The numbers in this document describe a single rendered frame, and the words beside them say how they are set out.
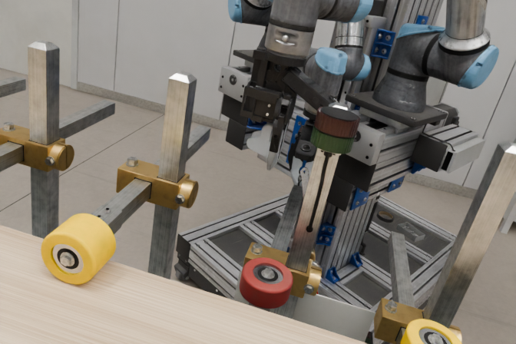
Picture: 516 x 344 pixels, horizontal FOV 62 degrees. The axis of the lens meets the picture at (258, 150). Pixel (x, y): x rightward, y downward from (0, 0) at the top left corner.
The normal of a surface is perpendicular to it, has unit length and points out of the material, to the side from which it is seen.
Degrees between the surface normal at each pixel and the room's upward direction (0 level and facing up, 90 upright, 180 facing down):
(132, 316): 0
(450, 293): 90
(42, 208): 90
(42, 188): 90
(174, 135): 90
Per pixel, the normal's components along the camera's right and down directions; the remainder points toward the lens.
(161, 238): -0.22, 0.35
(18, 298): 0.19, -0.90
